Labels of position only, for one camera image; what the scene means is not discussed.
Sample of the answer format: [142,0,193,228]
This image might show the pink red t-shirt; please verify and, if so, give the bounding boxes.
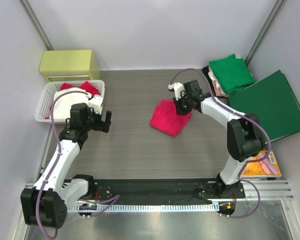
[149,99,192,138]

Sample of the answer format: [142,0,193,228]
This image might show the black shirt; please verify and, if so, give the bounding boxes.
[201,65,211,80]

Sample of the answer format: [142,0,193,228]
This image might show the green t-shirt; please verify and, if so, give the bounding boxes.
[209,54,256,95]

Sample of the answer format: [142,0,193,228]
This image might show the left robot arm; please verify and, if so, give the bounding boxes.
[20,103,112,229]

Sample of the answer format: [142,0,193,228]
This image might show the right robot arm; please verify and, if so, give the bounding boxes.
[168,80,265,197]

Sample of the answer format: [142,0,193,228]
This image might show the red t-shirt in basket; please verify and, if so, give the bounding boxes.
[48,80,102,119]

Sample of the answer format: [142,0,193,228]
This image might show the white plastic laundry basket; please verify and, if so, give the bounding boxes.
[34,79,106,124]

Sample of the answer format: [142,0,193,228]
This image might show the yellow-green box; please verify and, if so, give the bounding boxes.
[39,49,101,82]

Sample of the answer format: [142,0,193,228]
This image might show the green binder folder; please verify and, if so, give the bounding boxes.
[228,70,300,142]

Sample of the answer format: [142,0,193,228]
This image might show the pink highlighter pens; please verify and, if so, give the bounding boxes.
[256,152,282,177]

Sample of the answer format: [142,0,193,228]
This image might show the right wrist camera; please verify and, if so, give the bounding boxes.
[168,82,186,101]

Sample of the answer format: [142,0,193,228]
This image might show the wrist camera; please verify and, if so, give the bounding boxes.
[87,95,104,115]
[168,82,186,101]

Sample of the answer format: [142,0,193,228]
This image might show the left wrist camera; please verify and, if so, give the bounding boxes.
[87,95,104,115]

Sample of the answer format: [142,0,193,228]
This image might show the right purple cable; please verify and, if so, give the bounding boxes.
[170,68,272,219]

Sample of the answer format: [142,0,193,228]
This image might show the purple cable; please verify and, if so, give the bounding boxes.
[170,68,272,219]
[36,90,121,238]

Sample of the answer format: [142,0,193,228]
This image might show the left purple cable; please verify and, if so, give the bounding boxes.
[36,90,121,238]

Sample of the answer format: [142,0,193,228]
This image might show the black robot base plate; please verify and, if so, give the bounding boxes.
[81,178,246,206]

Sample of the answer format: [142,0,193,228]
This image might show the right corner aluminium post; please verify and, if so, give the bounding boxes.
[245,0,287,66]

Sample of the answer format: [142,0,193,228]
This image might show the corner aluminium post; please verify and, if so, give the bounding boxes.
[18,0,54,51]
[245,0,287,66]

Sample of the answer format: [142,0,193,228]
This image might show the slotted cable duct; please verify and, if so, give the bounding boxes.
[68,202,220,214]

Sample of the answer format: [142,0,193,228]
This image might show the left corner aluminium post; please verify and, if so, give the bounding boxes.
[18,0,54,51]

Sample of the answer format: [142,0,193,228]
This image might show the aluminium frame rail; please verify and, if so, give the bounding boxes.
[24,180,295,204]

